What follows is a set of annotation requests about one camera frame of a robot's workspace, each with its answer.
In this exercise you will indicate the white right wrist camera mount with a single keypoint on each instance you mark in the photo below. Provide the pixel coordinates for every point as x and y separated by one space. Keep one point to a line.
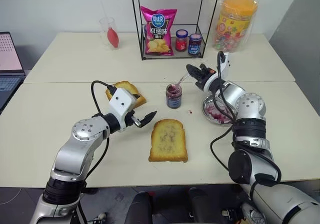
226 64

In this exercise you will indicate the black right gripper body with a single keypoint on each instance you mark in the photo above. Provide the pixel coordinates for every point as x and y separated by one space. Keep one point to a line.
206 74

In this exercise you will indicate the red rubber bulb dropper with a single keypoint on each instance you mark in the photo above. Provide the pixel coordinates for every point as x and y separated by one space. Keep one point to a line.
113 38

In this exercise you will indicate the pink potato chip bag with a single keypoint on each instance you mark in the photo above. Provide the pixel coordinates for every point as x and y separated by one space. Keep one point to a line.
158 32

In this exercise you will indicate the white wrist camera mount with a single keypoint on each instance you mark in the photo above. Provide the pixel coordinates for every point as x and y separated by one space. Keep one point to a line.
121 104
226 64

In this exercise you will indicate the orange lid candy jar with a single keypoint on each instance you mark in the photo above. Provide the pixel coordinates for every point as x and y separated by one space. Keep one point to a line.
236 22

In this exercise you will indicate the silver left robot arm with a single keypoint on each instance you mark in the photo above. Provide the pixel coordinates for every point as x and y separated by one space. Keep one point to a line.
75 149

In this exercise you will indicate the white sneaker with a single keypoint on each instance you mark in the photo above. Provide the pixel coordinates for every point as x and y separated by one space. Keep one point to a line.
252 214

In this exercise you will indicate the clear drinking glass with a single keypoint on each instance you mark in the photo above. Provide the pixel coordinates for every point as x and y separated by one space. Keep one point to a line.
103 32

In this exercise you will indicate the metal spoon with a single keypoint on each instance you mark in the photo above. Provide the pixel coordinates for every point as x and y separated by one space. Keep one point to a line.
180 81

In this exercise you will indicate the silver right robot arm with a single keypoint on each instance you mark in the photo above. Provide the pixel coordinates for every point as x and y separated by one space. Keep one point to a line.
252 134

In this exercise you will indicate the red jam jar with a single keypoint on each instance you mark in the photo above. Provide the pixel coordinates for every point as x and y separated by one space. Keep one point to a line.
181 40

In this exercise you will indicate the red chopped food pile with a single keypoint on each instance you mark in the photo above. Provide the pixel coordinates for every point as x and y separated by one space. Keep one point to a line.
217 112

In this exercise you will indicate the open glass jam jar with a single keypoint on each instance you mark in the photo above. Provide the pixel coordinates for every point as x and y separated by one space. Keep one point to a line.
173 98

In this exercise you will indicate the open laptop computer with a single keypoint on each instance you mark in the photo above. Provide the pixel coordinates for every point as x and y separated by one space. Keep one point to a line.
10 54

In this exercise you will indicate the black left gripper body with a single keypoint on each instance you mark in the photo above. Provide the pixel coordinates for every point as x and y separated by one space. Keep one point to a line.
130 120

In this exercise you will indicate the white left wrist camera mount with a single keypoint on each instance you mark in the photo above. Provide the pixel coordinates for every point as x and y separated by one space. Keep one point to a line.
121 104

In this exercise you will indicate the blue jam jar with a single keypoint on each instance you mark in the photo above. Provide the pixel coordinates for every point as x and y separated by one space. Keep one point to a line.
195 45

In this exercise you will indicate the dark rounded shape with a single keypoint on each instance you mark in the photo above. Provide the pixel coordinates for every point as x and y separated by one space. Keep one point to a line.
200 204
141 207

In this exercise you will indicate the toasted bread slice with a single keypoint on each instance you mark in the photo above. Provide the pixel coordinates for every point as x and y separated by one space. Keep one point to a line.
140 101
168 144
122 85

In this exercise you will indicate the round metal plate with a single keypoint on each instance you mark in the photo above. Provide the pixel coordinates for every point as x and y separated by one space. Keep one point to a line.
210 109

